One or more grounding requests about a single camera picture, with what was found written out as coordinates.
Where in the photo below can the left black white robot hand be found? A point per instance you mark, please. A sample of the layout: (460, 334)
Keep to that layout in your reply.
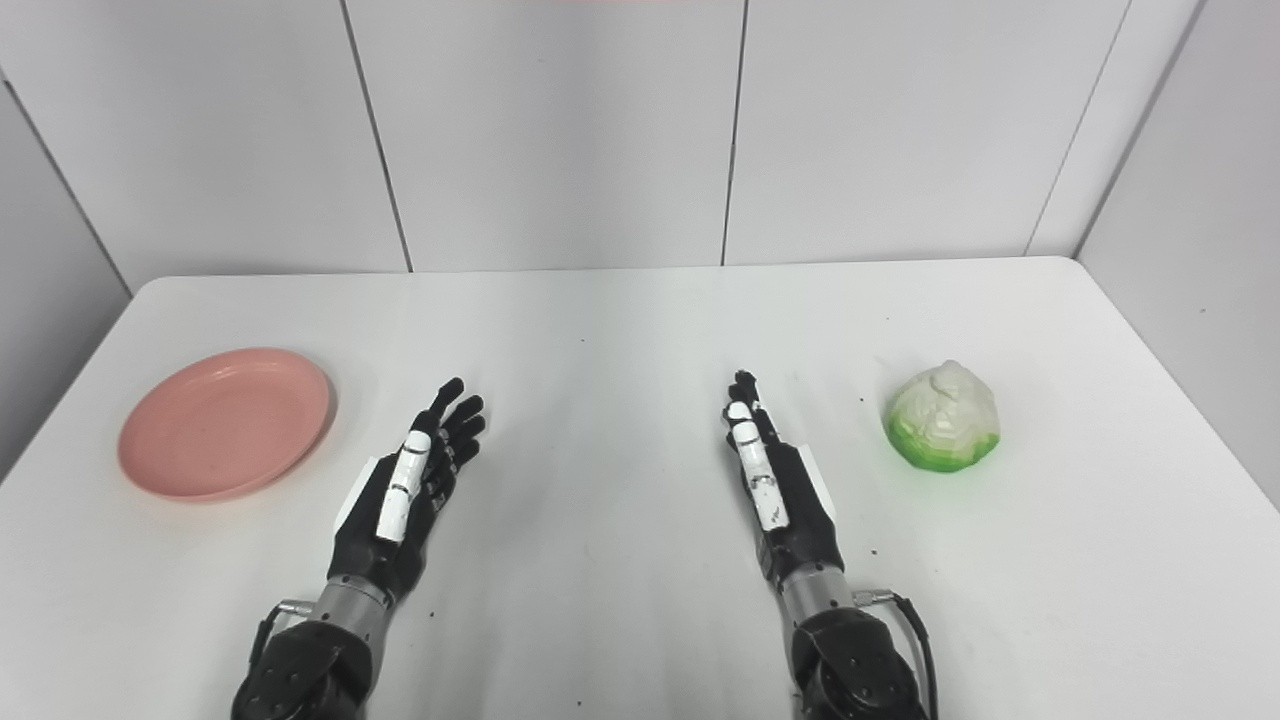
(400, 500)

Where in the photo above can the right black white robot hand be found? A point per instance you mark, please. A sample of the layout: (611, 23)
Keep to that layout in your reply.
(790, 500)

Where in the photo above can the green white cabbage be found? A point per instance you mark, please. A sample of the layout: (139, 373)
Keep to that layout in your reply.
(943, 420)

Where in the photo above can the pink round plate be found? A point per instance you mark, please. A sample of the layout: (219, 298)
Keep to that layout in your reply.
(225, 422)

